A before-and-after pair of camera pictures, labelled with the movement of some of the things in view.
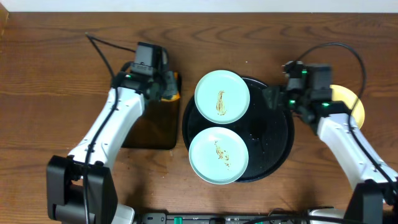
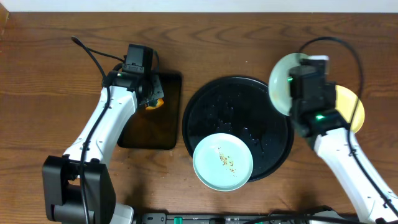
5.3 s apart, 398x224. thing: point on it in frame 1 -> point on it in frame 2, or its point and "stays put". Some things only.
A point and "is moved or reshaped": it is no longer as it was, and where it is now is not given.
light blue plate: x=222 y=96 -> x=279 y=83
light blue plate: x=219 y=155 is moved or reshaped
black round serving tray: x=268 y=133 stays put
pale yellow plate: x=341 y=94 stays put
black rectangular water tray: x=158 y=127 stays put
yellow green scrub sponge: x=171 y=92 -> x=155 y=104
